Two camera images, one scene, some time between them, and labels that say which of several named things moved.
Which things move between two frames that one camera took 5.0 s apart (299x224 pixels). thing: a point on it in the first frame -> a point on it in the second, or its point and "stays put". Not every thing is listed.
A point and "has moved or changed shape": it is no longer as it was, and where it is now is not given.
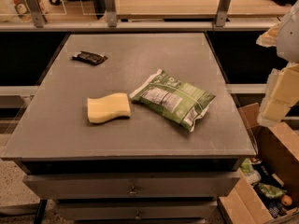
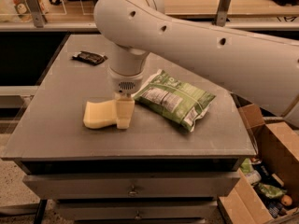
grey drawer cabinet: x=139 y=169 stays put
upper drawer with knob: x=132 y=185 stays put
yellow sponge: x=107 y=108 has moved or changed shape
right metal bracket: x=223 y=6 stays put
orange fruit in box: x=286 y=200 stays put
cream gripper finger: x=282 y=93 -> x=124 y=85
